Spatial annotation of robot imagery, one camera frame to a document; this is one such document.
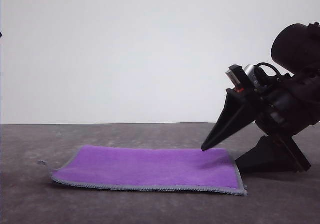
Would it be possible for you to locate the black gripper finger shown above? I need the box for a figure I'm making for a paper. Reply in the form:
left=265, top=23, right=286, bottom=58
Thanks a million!
left=200, top=88, right=261, bottom=152
left=234, top=136, right=300, bottom=175

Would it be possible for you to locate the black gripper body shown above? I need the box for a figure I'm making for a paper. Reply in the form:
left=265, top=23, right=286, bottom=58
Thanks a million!
left=225, top=64, right=320, bottom=171

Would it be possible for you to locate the purple towel with grey hem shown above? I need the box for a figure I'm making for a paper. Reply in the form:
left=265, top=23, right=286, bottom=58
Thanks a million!
left=49, top=144, right=249, bottom=197

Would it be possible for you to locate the grey table cloth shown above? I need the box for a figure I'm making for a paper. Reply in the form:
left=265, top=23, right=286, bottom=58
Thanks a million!
left=0, top=122, right=320, bottom=224

